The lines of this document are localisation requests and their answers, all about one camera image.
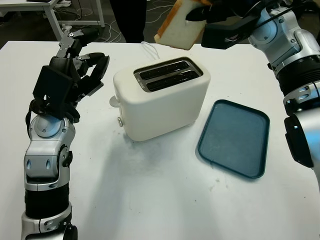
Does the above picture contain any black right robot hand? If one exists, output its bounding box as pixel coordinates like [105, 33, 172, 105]
[186, 0, 253, 25]

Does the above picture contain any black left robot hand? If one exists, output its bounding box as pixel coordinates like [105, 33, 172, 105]
[49, 27, 110, 124]

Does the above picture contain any slice of toast bread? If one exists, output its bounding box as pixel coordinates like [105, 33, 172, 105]
[154, 0, 214, 51]

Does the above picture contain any white two-slot toaster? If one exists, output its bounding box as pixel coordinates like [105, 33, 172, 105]
[112, 56, 212, 143]

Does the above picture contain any white office desk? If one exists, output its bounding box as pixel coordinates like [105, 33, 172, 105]
[0, 0, 106, 42]

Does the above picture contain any blue plastic tray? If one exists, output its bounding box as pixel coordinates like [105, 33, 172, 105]
[195, 99, 271, 180]

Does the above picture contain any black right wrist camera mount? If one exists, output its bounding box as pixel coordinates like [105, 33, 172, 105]
[201, 16, 262, 50]

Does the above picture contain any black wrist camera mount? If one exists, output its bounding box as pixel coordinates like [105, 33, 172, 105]
[32, 65, 74, 119]
[201, 16, 262, 50]

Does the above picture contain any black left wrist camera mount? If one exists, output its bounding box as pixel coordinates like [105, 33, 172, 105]
[32, 65, 74, 119]

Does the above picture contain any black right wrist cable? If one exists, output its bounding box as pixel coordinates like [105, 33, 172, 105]
[252, 8, 291, 29]

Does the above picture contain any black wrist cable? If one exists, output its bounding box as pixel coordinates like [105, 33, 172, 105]
[252, 8, 291, 29]
[24, 99, 52, 131]

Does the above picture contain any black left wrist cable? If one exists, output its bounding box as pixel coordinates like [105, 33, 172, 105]
[24, 99, 52, 131]

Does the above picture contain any white toaster power cord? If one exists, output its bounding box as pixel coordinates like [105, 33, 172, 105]
[140, 41, 160, 61]

